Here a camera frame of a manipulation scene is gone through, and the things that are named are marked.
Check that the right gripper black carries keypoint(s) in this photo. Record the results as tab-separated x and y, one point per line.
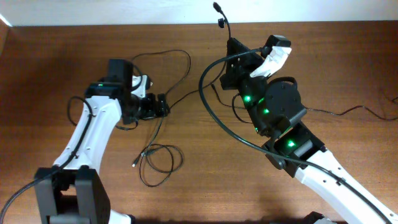
240	66

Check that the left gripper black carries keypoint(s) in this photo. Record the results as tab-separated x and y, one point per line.
160	107

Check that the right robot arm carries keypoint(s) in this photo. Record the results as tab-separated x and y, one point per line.
276	111

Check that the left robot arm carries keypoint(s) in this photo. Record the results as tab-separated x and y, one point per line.
71	190

